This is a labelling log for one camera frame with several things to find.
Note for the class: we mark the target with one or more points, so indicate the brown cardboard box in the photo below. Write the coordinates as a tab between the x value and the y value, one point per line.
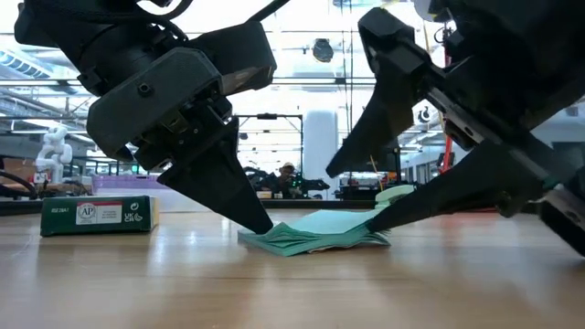
16	166

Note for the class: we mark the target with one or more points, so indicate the person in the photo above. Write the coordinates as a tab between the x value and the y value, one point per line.
287	176

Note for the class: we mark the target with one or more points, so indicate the white round lamp head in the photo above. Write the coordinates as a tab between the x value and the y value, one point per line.
422	9

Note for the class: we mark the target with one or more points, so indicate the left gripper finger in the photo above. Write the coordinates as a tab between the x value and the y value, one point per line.
219	183

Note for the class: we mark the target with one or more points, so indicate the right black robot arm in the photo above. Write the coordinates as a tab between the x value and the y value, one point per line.
525	36

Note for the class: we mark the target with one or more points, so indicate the green yellow crayon box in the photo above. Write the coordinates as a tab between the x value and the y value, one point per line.
64	219

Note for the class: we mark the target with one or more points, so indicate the silver ceiling duct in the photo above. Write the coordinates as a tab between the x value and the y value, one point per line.
23	64

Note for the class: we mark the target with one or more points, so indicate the teal sticky note stack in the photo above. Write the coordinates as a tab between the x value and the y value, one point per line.
320	233

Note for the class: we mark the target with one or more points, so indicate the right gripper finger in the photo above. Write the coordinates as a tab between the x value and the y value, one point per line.
480	183
393	82

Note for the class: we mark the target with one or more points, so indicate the mint green stapler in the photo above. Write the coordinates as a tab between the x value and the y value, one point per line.
390	194

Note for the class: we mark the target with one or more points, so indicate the black table edge rail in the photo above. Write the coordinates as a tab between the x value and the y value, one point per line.
320	204

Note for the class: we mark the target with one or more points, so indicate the white round pillar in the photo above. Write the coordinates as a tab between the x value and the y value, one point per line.
320	146

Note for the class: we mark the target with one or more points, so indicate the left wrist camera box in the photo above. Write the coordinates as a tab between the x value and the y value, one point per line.
242	55

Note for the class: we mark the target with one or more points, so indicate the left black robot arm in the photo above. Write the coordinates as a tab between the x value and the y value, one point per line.
105	45

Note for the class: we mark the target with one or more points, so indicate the black metal frame rig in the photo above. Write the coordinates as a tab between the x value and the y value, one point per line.
267	116

